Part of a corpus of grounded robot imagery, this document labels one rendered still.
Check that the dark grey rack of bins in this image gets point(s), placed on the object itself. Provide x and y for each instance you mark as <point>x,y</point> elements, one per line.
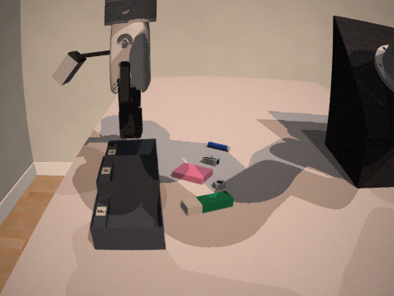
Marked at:
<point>127,215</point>

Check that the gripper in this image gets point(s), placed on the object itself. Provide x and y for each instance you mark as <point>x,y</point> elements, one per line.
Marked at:
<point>129,66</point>

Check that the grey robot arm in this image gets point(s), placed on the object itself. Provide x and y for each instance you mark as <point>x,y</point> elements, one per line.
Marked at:
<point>116,10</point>

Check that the green and white eraser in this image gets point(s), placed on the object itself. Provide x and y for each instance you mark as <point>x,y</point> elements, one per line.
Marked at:
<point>206,203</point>

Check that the flat red rectangular block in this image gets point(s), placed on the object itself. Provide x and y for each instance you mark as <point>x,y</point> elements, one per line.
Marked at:
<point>192,173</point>

